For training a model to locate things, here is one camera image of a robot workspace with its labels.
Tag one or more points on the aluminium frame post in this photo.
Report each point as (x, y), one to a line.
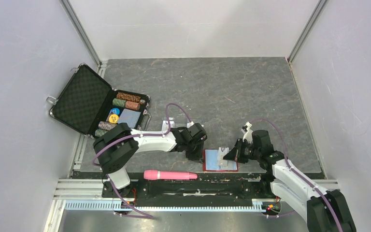
(306, 30)
(81, 31)

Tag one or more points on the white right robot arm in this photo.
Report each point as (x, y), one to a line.
(323, 210)

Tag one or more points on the green poker chip stack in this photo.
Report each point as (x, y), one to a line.
(99, 133)

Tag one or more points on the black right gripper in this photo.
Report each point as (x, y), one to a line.
(235, 153)

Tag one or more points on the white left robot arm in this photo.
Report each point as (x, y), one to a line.
(117, 146)

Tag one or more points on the right aluminium frame post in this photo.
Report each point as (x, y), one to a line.
(306, 30)

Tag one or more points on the black poker chip case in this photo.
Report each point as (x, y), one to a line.
(87, 99)

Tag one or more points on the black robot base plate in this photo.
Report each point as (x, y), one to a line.
(209, 189)

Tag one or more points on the pink cylindrical wand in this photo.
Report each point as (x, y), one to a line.
(168, 175)

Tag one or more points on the clear plastic card box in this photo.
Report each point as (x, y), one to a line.
(174, 123)

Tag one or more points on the purple poker chip stack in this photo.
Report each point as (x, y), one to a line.
(107, 126)

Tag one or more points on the left aluminium frame post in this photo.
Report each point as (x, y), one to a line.
(81, 31)

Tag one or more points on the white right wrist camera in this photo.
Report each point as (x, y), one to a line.
(247, 129)

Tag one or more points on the toothed aluminium rail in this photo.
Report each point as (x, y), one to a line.
(116, 205)

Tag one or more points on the yellow poker chip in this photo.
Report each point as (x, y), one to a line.
(113, 118)

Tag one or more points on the red leather card holder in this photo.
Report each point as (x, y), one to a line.
(214, 161)

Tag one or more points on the blue playing card deck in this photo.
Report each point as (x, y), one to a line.
(129, 117)

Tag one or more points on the blue poker chip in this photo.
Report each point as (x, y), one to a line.
(115, 111)

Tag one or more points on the green and brown chip stack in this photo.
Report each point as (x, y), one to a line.
(126, 104)

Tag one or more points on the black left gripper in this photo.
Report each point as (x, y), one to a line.
(198, 155)

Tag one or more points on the brown poker chip stack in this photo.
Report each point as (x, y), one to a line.
(128, 97)

